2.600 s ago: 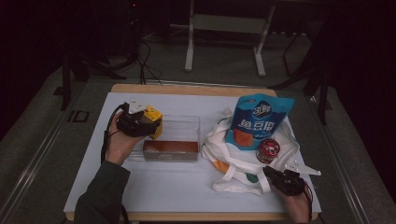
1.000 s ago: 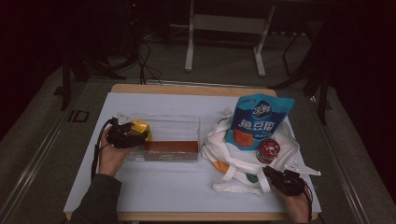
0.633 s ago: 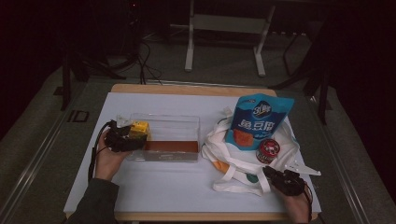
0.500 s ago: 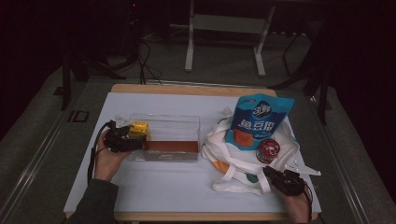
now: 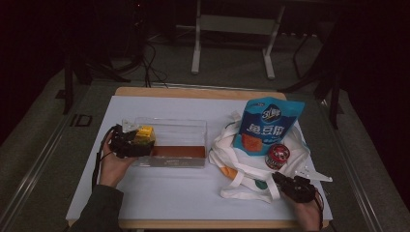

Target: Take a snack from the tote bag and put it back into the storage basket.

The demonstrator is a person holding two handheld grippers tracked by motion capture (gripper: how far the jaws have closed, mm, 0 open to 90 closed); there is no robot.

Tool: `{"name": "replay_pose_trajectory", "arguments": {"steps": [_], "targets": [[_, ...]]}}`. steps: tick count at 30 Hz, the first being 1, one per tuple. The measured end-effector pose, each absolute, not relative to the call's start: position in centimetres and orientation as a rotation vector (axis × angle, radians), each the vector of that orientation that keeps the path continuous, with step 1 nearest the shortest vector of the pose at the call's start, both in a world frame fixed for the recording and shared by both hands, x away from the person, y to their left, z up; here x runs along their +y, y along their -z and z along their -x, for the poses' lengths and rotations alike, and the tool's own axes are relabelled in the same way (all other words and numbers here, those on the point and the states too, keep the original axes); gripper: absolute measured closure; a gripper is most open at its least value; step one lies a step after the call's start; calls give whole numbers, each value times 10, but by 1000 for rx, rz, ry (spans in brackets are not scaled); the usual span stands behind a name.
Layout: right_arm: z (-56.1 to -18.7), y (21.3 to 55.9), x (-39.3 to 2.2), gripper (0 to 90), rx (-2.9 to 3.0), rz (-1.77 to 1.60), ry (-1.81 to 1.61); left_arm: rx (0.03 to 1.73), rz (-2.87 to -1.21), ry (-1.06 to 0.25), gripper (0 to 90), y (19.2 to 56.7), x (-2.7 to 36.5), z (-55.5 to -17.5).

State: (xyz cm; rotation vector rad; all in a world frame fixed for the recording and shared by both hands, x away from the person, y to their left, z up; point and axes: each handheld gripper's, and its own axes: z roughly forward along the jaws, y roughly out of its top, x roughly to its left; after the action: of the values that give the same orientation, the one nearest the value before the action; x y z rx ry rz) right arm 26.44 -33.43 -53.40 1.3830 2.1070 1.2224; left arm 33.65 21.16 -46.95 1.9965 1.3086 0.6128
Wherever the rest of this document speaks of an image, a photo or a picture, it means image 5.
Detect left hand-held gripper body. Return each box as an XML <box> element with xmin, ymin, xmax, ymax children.
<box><xmin>109</xmin><ymin>119</ymin><xmax>153</xmax><ymax>159</ymax></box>

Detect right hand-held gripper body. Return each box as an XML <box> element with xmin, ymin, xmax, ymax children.
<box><xmin>283</xmin><ymin>165</ymin><xmax>334</xmax><ymax>204</ymax></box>

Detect yellow snack packet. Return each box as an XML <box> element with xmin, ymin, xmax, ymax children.
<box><xmin>134</xmin><ymin>125</ymin><xmax>157</xmax><ymax>144</ymax></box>

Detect red can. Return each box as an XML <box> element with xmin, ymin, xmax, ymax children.
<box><xmin>264</xmin><ymin>143</ymin><xmax>291</xmax><ymax>171</ymax></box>

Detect brown box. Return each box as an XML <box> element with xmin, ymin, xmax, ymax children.
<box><xmin>151</xmin><ymin>145</ymin><xmax>207</xmax><ymax>159</ymax></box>

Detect clear plastic container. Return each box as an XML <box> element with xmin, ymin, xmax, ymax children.
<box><xmin>127</xmin><ymin>117</ymin><xmax>208</xmax><ymax>168</ymax></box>

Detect white tote bag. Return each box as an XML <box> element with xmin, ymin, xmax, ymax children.
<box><xmin>208</xmin><ymin>110</ymin><xmax>312</xmax><ymax>204</ymax></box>

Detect blue snack pouch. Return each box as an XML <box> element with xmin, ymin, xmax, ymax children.
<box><xmin>232</xmin><ymin>97</ymin><xmax>307</xmax><ymax>158</ymax></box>

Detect person's left hand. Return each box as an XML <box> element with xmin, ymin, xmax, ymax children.
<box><xmin>99</xmin><ymin>131</ymin><xmax>136</xmax><ymax>189</ymax></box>

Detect person's right hand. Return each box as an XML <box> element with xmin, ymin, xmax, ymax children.
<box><xmin>289</xmin><ymin>189</ymin><xmax>323</xmax><ymax>231</ymax></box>

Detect black stand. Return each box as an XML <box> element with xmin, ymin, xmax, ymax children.
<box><xmin>278</xmin><ymin>32</ymin><xmax>344</xmax><ymax>130</ymax></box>
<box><xmin>62</xmin><ymin>47</ymin><xmax>132</xmax><ymax>115</ymax></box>

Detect white metal stand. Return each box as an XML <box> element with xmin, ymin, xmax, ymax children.
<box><xmin>175</xmin><ymin>0</ymin><xmax>286</xmax><ymax>80</ymax></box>

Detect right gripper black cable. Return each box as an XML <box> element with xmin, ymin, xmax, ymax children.
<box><xmin>313</xmin><ymin>189</ymin><xmax>325</xmax><ymax>230</ymax></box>

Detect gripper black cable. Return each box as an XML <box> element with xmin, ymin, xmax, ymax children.
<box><xmin>313</xmin><ymin>189</ymin><xmax>325</xmax><ymax>230</ymax></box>
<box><xmin>91</xmin><ymin>126</ymin><xmax>117</xmax><ymax>191</ymax></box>

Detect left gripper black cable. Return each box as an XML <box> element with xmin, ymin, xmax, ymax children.
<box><xmin>91</xmin><ymin>126</ymin><xmax>117</xmax><ymax>191</ymax></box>

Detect black floor bracket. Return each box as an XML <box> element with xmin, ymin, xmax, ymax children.
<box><xmin>70</xmin><ymin>113</ymin><xmax>94</xmax><ymax>128</ymax></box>

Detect black floor cables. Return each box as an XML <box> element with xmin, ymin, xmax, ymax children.
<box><xmin>141</xmin><ymin>42</ymin><xmax>168</xmax><ymax>89</ymax></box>

